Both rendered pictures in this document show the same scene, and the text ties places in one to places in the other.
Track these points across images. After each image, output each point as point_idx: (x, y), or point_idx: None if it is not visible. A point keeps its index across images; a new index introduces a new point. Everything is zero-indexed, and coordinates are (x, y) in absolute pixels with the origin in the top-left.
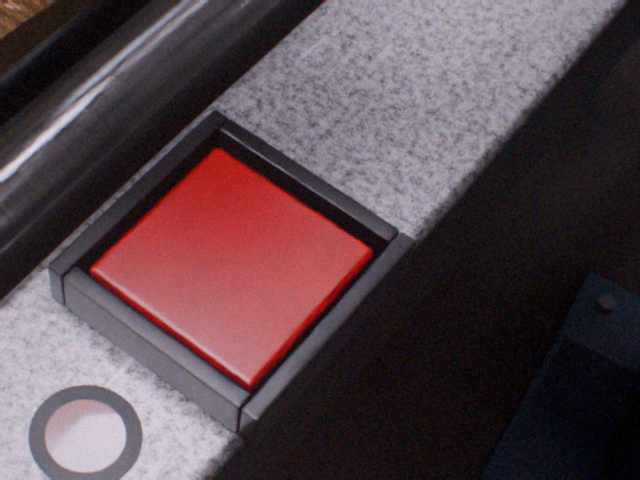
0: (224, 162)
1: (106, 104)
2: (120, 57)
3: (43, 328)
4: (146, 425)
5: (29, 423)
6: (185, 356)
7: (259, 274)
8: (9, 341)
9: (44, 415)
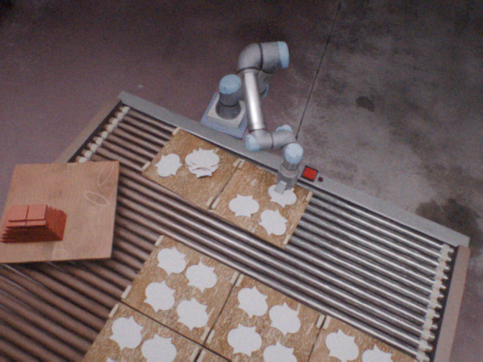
0: (303, 174)
1: (300, 182)
2: (296, 182)
3: (315, 182)
4: (318, 177)
5: (320, 182)
6: (316, 174)
7: (310, 172)
8: (316, 184)
9: (320, 181)
